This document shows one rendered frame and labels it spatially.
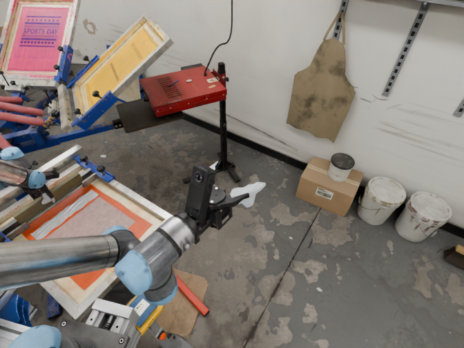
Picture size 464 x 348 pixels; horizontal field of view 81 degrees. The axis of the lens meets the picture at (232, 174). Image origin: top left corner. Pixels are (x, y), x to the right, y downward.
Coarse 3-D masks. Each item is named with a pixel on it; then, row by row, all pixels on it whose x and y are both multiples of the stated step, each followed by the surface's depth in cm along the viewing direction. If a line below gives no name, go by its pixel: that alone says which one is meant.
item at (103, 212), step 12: (84, 192) 157; (96, 192) 157; (60, 204) 151; (96, 204) 151; (108, 204) 151; (120, 204) 151; (72, 216) 145; (84, 216) 145; (96, 216) 145; (108, 216) 145; (120, 216) 145; (132, 216) 145; (96, 228) 140; (132, 228) 140; (144, 228) 140
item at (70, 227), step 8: (56, 208) 149; (40, 216) 145; (48, 216) 145; (32, 224) 142; (40, 224) 142; (64, 224) 142; (72, 224) 142; (80, 224) 142; (24, 232) 138; (32, 232) 138; (56, 232) 138; (64, 232) 138; (72, 232) 138; (80, 232) 138; (88, 232) 138; (96, 272) 124; (80, 280) 121; (88, 280) 121
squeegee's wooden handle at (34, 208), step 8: (72, 176) 149; (80, 176) 152; (64, 184) 146; (72, 184) 150; (80, 184) 154; (56, 192) 143; (64, 192) 147; (40, 200) 138; (56, 200) 145; (24, 208) 134; (32, 208) 136; (40, 208) 140; (16, 216) 131; (24, 216) 134; (32, 216) 138
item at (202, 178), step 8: (200, 168) 55; (208, 168) 55; (192, 176) 57; (200, 176) 55; (208, 176) 55; (192, 184) 57; (200, 184) 56; (208, 184) 56; (192, 192) 58; (200, 192) 56; (208, 192) 56; (192, 200) 58; (200, 200) 56; (208, 200) 58; (192, 208) 58; (200, 208) 57; (192, 216) 58; (200, 216) 58
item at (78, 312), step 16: (64, 176) 161; (128, 192) 152; (16, 208) 145; (144, 208) 148; (160, 208) 145; (160, 224) 137; (112, 272) 120; (48, 288) 115; (96, 288) 115; (112, 288) 119; (64, 304) 111; (80, 304) 111; (80, 320) 110
